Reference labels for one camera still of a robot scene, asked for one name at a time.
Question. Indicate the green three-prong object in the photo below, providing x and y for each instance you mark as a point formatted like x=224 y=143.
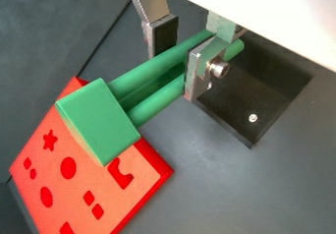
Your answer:
x=104 y=112

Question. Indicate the red shape-sorter block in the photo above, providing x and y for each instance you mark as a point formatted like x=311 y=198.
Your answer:
x=75 y=196

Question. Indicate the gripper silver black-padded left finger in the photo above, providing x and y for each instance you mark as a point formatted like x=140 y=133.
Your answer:
x=159 y=25

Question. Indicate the black curved fixture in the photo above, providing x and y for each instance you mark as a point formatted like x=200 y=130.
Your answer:
x=250 y=98

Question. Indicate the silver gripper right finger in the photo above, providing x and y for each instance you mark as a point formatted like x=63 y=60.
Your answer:
x=210 y=55

